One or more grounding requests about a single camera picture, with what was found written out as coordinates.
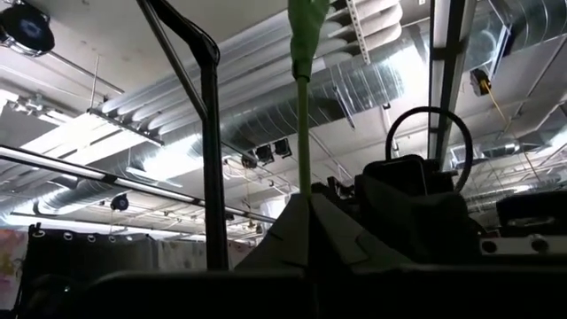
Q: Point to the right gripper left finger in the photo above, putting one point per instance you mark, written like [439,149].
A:
[274,248]

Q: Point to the black curtain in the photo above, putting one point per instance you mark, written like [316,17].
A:
[88,261]

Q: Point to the pink artificial tulip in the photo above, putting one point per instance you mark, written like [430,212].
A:
[303,133]

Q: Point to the silver ventilation duct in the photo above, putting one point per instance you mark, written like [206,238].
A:
[266,88]

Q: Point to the black overhead rig frame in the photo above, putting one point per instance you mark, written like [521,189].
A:
[214,177]

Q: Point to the black ceiling spotlight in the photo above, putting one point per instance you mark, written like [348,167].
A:
[265,154]
[282,147]

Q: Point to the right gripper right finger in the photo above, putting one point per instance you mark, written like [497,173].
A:
[341,252]

